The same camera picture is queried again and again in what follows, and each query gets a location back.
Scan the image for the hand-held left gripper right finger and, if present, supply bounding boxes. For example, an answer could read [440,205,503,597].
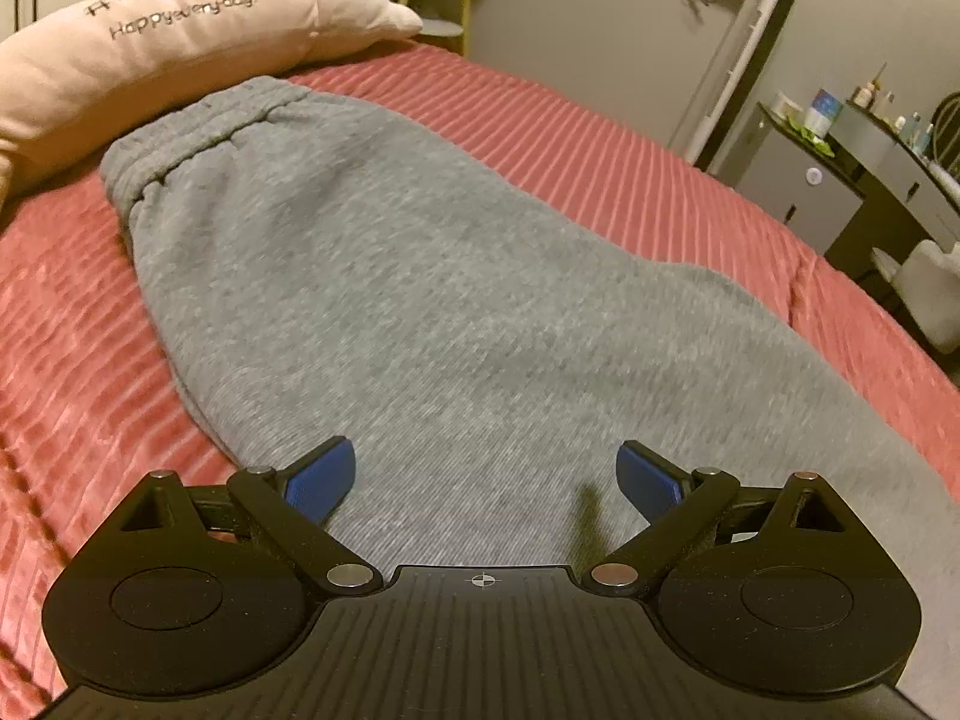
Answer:
[589,439,845,590]

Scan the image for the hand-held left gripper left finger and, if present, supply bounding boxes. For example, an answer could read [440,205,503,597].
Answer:
[120,436,383,595]

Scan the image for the grey pants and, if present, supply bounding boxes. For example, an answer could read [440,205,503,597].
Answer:
[100,77,960,691]

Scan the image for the grey cabinet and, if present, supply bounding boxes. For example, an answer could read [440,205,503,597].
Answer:
[754,101,867,241]

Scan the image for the white stool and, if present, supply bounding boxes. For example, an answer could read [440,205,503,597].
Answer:
[874,240,960,357]

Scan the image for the red ribbed bedspread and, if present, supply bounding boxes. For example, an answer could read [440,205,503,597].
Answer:
[0,41,960,720]

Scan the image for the white and blue canister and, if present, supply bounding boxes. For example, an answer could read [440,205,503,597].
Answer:
[804,88,842,137]

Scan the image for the black desk with grey drawers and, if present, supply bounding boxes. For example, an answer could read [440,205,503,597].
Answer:
[825,101,960,256]

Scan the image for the white framed standing mirror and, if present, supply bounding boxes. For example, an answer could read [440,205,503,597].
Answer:
[671,0,796,173]

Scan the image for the pink plush pillow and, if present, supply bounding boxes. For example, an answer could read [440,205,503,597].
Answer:
[0,0,425,200]

